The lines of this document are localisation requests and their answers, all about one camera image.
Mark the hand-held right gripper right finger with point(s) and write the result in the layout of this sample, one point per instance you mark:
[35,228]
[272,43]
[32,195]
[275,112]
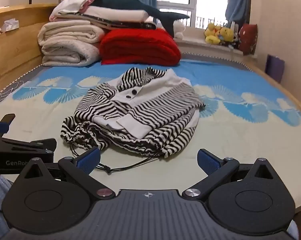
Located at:
[208,160]

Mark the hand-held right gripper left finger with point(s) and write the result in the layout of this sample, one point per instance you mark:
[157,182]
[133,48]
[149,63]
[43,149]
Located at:
[90,160]

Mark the black white striped hoodie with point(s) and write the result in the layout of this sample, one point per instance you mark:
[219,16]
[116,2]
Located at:
[153,112]

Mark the blue printed bed blanket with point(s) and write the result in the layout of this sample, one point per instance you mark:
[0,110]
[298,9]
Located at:
[228,142]

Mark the wooden bed headboard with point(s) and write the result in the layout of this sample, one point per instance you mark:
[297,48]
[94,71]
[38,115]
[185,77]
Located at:
[15,52]

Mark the white tissue pack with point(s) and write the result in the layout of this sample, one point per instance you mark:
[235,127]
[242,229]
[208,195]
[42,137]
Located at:
[10,25]

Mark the cream folded quilt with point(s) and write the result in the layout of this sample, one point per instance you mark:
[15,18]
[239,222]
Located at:
[68,42]

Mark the purple box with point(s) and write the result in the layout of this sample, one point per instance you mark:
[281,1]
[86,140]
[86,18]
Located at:
[274,67]

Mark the red folded blanket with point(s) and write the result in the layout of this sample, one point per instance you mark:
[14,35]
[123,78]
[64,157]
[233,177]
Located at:
[140,46]

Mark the yellow plush toy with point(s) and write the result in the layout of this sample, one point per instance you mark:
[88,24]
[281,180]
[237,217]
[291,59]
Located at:
[226,33]
[211,33]

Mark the dark red cushion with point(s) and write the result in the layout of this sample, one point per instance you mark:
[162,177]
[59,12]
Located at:
[249,38]

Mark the white plush toy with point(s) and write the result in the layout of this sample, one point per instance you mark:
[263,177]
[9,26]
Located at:
[179,28]

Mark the dark blue shark plush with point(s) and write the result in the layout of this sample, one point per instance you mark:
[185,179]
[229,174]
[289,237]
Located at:
[140,6]

